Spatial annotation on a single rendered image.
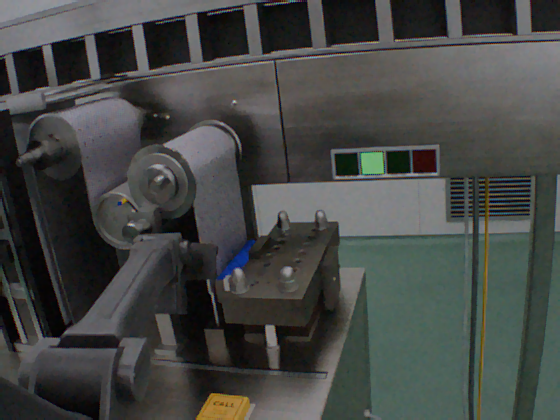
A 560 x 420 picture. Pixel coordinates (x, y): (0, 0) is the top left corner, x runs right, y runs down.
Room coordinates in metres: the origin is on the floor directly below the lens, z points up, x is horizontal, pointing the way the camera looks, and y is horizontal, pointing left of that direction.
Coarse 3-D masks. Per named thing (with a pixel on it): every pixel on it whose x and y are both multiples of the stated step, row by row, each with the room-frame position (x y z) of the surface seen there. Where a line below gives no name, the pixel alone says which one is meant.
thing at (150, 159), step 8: (144, 160) 0.96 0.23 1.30; (152, 160) 0.96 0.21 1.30; (160, 160) 0.95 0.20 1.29; (168, 160) 0.95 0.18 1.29; (136, 168) 0.97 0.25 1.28; (144, 168) 0.96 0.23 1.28; (176, 168) 0.94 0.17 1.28; (136, 176) 0.97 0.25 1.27; (176, 176) 0.94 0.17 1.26; (184, 176) 0.94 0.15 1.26; (136, 184) 0.97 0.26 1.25; (184, 184) 0.94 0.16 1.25; (184, 192) 0.94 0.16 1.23; (144, 200) 0.97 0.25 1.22; (176, 200) 0.94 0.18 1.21; (184, 200) 0.94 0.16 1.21; (160, 208) 0.96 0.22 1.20; (168, 208) 0.95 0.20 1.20; (176, 208) 0.95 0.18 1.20
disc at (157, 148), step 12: (156, 144) 0.96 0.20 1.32; (144, 156) 0.96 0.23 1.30; (180, 156) 0.94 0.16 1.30; (132, 168) 0.97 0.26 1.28; (192, 168) 0.94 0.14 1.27; (132, 180) 0.98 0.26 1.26; (192, 180) 0.93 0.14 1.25; (132, 192) 0.98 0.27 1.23; (192, 192) 0.94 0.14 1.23; (144, 204) 0.97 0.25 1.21; (168, 216) 0.96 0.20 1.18
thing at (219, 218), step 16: (224, 192) 1.08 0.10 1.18; (240, 192) 1.16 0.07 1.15; (208, 208) 0.99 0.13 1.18; (224, 208) 1.07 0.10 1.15; (240, 208) 1.15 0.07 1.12; (208, 224) 0.98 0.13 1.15; (224, 224) 1.05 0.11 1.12; (240, 224) 1.14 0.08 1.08; (208, 240) 0.97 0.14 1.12; (224, 240) 1.04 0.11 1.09; (240, 240) 1.12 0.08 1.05; (224, 256) 1.03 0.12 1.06; (208, 288) 0.94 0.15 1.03
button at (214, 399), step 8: (208, 400) 0.71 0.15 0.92; (216, 400) 0.71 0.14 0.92; (224, 400) 0.71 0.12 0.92; (232, 400) 0.71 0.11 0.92; (240, 400) 0.70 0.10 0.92; (248, 400) 0.71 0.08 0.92; (208, 408) 0.69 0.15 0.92; (216, 408) 0.69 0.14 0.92; (224, 408) 0.69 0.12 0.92; (232, 408) 0.68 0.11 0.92; (240, 408) 0.68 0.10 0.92; (248, 408) 0.70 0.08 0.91; (200, 416) 0.67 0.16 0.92; (208, 416) 0.67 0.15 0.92; (216, 416) 0.67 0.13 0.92; (224, 416) 0.67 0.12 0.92; (232, 416) 0.66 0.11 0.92; (240, 416) 0.67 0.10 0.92
